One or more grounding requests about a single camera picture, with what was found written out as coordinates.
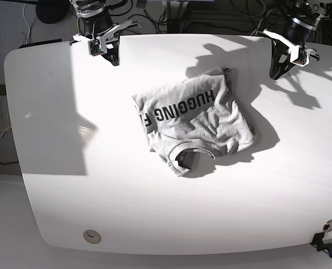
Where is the black clamp with cable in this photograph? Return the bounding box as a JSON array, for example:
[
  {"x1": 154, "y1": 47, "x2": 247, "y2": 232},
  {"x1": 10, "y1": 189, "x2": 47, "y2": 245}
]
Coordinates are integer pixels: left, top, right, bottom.
[{"x1": 310, "y1": 233, "x2": 332, "y2": 260}]

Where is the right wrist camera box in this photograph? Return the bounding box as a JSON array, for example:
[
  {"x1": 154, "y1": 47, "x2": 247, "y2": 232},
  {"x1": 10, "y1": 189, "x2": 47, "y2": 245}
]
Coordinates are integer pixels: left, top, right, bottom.
[{"x1": 87, "y1": 39, "x2": 105, "y2": 56}]

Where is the white floor cable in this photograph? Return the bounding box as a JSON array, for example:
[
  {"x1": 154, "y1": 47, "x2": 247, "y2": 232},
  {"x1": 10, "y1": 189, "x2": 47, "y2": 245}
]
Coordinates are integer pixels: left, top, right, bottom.
[{"x1": 22, "y1": 3, "x2": 32, "y2": 43}]

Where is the round metal grommet right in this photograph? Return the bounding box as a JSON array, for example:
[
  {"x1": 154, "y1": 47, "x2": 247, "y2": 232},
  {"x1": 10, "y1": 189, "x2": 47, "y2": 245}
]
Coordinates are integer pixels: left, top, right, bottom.
[{"x1": 323, "y1": 219, "x2": 332, "y2": 233}]

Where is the round table grommet left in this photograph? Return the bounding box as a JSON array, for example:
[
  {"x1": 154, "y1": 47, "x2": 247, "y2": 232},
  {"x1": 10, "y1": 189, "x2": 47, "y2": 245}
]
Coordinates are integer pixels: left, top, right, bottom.
[{"x1": 83, "y1": 230, "x2": 102, "y2": 244}]

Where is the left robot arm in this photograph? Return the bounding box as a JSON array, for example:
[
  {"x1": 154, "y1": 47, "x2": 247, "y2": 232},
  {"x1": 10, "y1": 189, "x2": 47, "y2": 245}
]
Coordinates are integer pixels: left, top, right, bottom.
[{"x1": 256, "y1": 1, "x2": 332, "y2": 80}]

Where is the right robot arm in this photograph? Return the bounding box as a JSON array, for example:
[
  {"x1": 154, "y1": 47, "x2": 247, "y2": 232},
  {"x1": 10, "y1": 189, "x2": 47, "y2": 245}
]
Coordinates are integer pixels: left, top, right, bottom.
[{"x1": 70, "y1": 1, "x2": 140, "y2": 66}]

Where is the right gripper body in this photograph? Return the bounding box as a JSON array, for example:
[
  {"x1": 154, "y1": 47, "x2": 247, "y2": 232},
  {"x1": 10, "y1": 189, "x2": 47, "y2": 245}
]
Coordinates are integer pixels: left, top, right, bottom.
[{"x1": 69, "y1": 13, "x2": 141, "y2": 48}]

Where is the grey T-shirt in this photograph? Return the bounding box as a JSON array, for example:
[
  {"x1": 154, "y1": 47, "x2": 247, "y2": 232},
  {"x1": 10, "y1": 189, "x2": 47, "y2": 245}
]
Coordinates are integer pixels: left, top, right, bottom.
[{"x1": 132, "y1": 68, "x2": 256, "y2": 177}]

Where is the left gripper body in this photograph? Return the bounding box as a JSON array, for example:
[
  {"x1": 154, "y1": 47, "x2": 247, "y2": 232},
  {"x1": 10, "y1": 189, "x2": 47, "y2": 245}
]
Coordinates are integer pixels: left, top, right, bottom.
[{"x1": 255, "y1": 17, "x2": 320, "y2": 61}]

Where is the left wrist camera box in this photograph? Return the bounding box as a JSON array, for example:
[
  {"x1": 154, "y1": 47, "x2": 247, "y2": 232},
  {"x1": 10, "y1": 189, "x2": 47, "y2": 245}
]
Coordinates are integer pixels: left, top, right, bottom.
[{"x1": 290, "y1": 49, "x2": 310, "y2": 67}]

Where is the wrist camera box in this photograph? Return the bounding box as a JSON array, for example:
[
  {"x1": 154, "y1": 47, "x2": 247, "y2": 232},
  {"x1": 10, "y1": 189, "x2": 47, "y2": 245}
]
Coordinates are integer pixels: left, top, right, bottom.
[
  {"x1": 290, "y1": 49, "x2": 310, "y2": 67},
  {"x1": 87, "y1": 39, "x2": 105, "y2": 56}
]

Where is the black round stand base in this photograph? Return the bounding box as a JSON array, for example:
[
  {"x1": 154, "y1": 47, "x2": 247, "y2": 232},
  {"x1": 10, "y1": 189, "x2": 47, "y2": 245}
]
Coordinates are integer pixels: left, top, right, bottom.
[{"x1": 35, "y1": 0, "x2": 70, "y2": 24}]

